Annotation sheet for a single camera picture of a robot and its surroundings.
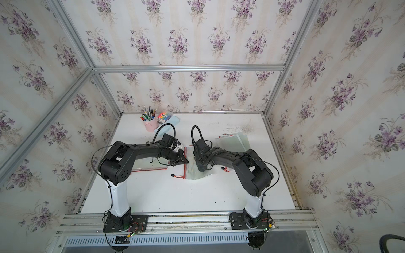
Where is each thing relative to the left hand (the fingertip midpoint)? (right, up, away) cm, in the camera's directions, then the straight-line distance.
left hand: (188, 162), depth 94 cm
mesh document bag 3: (-24, -1, 0) cm, 24 cm away
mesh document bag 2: (+2, -4, -4) cm, 6 cm away
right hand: (+10, +1, +2) cm, 10 cm away
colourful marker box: (-21, +30, +24) cm, 44 cm away
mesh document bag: (+32, +12, +11) cm, 36 cm away
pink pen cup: (-26, +25, +8) cm, 37 cm away
